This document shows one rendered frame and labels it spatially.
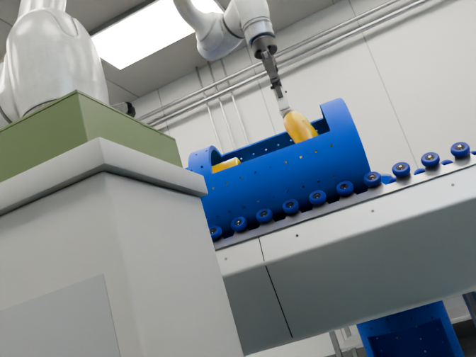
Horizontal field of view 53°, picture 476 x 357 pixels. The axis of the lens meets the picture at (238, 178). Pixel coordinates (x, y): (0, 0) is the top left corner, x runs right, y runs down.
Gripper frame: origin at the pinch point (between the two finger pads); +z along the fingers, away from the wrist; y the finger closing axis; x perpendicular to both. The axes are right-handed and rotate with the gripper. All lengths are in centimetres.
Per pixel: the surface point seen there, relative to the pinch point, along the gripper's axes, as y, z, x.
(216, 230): -6.0, 30.8, 28.3
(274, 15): 302, -208, -8
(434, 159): -6.8, 31.7, -31.2
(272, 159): -9.0, 18.0, 7.3
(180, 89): 346, -194, 117
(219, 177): -9.0, 17.6, 22.7
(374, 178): -6.3, 31.1, -15.9
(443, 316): 30, 72, -23
